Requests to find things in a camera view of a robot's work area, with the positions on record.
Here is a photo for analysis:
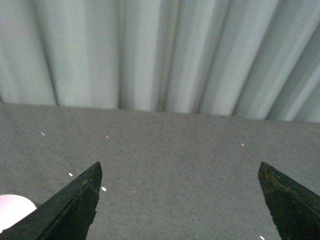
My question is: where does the grey-green curtain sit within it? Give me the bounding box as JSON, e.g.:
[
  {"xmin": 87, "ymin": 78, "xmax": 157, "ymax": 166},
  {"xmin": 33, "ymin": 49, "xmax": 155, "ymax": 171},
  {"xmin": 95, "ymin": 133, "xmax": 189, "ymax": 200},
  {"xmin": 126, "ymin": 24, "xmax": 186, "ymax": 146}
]
[{"xmin": 0, "ymin": 0, "xmax": 320, "ymax": 123}]

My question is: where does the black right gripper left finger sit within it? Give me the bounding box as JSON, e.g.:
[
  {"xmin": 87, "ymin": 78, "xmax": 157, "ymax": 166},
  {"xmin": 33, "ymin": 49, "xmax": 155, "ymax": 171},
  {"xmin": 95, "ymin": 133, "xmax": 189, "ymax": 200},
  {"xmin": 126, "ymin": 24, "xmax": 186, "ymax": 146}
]
[{"xmin": 0, "ymin": 161, "xmax": 102, "ymax": 240}]

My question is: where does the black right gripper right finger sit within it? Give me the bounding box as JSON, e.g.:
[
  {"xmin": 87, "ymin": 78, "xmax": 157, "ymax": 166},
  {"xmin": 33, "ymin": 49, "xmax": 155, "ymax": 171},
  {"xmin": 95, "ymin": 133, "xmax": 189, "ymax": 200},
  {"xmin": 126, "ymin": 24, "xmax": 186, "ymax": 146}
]
[{"xmin": 258, "ymin": 161, "xmax": 320, "ymax": 240}]

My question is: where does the light pink bowl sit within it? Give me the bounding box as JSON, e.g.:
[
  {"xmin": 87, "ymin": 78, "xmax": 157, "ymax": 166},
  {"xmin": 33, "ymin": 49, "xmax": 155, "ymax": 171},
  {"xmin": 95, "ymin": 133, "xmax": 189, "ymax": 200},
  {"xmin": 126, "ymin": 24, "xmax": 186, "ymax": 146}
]
[{"xmin": 0, "ymin": 194, "xmax": 37, "ymax": 233}]

